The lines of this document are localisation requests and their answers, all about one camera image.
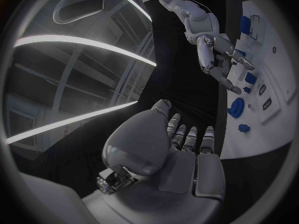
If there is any large blue cylinder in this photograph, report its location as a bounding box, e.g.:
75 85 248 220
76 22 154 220
240 15 252 35

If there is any blue gear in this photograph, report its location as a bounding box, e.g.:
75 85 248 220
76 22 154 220
230 97 246 118

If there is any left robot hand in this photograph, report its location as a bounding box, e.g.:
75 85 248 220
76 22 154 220
81 99 227 224

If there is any white task board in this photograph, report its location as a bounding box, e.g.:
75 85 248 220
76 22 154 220
220 0 298 160

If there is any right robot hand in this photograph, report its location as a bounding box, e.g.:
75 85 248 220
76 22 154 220
185 31 256 96

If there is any white cable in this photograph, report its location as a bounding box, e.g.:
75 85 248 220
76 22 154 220
180 0 213 14

